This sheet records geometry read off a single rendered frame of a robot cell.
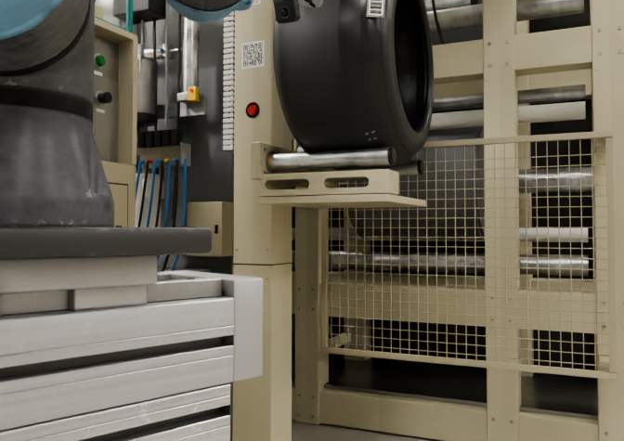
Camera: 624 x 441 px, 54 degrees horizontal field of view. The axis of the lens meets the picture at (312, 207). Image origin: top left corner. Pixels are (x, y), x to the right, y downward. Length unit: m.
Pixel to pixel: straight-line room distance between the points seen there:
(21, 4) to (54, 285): 0.20
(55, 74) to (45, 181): 0.08
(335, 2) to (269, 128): 0.42
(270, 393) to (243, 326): 1.22
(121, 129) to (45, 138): 1.34
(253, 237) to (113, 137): 0.48
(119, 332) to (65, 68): 0.20
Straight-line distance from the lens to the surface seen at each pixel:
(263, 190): 1.60
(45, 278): 0.46
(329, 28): 1.48
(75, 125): 0.49
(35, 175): 0.46
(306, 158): 1.58
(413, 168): 1.77
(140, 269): 0.49
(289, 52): 1.51
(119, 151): 1.81
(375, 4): 1.48
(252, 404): 1.80
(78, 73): 0.50
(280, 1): 1.28
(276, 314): 1.74
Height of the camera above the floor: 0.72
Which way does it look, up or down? 2 degrees up
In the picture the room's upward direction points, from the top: straight up
